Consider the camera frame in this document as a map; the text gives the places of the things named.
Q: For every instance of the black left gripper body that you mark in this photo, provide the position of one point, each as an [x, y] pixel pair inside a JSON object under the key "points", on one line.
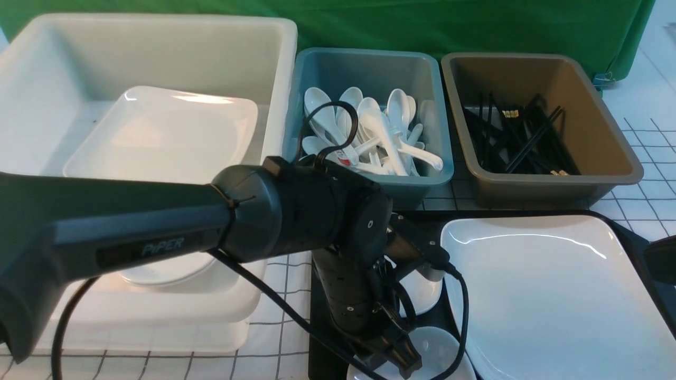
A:
{"points": [[360, 273]]}

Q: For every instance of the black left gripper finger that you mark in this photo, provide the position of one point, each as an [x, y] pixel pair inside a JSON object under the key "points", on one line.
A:
{"points": [[393, 346]]}

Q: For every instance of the white small bowl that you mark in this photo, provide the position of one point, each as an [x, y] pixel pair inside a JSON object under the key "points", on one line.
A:
{"points": [[438, 349], [423, 286], [168, 272]]}

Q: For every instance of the large white rice plate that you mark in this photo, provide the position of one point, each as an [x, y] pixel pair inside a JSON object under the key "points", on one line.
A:
{"points": [[556, 297]]}

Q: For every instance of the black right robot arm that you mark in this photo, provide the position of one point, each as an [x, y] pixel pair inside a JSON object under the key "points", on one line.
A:
{"points": [[659, 259]]}

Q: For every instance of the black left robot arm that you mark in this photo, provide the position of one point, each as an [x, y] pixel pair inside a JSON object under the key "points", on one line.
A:
{"points": [[58, 230]]}

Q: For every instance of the white square plate in tub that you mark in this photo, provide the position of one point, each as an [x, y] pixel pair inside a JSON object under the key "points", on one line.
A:
{"points": [[161, 135]]}

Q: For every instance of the black serving tray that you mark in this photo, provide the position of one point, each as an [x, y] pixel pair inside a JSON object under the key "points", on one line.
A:
{"points": [[323, 364]]}

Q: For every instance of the spoon with red label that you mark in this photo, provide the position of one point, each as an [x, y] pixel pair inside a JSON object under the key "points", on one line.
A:
{"points": [[321, 115]]}

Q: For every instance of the white small bowl in tub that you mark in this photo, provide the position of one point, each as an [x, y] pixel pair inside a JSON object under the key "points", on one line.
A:
{"points": [[168, 272]]}

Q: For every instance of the teal plastic bin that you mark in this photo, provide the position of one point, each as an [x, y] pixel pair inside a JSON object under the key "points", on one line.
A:
{"points": [[377, 73]]}

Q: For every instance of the pile of black chopsticks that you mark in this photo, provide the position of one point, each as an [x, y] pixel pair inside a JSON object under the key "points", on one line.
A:
{"points": [[519, 139]]}

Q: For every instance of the large white plastic tub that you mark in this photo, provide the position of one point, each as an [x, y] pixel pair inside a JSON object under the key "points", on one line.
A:
{"points": [[64, 71]]}

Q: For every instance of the brown plastic bin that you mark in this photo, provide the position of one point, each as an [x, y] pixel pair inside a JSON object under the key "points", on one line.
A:
{"points": [[591, 134]]}

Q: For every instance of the white checkered tablecloth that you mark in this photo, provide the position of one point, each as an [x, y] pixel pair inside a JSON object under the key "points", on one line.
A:
{"points": [[285, 295]]}

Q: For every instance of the metal clip on backdrop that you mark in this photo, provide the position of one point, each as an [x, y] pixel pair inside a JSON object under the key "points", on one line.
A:
{"points": [[602, 81]]}

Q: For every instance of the green cloth backdrop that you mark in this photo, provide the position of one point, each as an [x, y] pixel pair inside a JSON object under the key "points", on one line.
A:
{"points": [[602, 36]]}

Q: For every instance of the white spoon long handle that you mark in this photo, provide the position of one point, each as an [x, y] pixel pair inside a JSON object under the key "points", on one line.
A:
{"points": [[374, 121]]}

